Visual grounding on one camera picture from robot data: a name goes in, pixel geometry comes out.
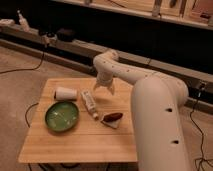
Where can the green plate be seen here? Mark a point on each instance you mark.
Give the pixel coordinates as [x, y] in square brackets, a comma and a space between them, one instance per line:
[62, 116]

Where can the white plastic bottle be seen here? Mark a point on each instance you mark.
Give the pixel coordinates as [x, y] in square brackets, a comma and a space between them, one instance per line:
[89, 103]

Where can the wooden table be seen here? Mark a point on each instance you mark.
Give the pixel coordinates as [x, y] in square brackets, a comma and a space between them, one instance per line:
[89, 141]

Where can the white paper cup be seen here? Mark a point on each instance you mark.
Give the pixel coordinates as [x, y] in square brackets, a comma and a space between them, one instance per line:
[62, 93]

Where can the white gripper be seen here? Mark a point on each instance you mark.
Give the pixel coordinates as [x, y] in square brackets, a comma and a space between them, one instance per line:
[105, 80]

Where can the brown sausage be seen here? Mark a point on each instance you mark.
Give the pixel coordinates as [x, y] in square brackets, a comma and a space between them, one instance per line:
[112, 117]

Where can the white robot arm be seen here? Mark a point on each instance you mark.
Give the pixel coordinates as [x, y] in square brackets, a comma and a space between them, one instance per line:
[155, 101]

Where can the black device on ledge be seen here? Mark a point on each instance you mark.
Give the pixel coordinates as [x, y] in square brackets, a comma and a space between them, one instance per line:
[66, 35]

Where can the white spray bottle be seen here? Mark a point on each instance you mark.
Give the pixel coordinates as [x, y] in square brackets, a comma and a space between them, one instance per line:
[23, 22]

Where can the white napkin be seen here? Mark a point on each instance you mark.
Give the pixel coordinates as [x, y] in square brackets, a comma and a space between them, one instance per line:
[113, 124]

